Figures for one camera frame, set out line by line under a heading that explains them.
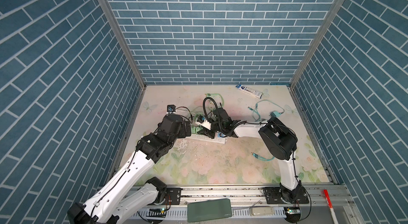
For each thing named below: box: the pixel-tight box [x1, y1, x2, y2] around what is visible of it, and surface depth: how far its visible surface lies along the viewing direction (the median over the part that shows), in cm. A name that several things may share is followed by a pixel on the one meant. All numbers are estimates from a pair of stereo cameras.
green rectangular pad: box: [187, 198, 233, 223], surface depth 71 cm
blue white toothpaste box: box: [235, 83, 263, 99], surface depth 118 cm
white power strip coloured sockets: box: [185, 132, 228, 145], surface depth 92 cm
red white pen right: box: [323, 188, 339, 224], surface depth 72 cm
